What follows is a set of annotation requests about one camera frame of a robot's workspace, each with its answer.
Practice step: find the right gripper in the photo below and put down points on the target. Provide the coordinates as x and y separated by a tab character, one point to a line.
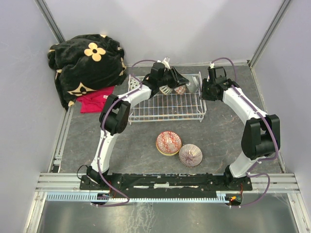
205	82

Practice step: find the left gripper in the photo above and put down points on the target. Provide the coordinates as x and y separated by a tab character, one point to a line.
178	79

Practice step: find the blue triangle patterned bowl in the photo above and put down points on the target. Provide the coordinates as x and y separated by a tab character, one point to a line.
180	90

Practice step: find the grey geometric patterned bowl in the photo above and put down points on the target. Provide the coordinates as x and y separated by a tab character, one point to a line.
193	84

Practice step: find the white wire dish rack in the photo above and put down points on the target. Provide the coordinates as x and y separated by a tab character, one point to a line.
171	107

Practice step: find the multicolour bowl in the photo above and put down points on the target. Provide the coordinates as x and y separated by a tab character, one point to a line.
168	143

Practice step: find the purple striped bowl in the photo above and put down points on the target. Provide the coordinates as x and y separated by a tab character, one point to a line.
190	155

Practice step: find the red patterned bowl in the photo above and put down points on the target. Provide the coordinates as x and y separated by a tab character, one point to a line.
133	84

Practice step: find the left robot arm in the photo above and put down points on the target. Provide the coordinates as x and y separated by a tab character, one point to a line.
115	114

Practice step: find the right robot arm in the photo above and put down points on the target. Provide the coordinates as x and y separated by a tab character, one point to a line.
261	134

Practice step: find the red cloth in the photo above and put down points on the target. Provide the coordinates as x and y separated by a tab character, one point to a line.
94	102

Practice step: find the black floral fleece blanket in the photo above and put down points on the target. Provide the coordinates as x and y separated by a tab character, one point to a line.
85	64

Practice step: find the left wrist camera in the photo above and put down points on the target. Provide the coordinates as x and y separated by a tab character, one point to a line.
166	61

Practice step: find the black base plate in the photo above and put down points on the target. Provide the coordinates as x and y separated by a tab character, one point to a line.
160	186

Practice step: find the aluminium frame rail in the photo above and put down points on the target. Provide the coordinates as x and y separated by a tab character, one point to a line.
77	187

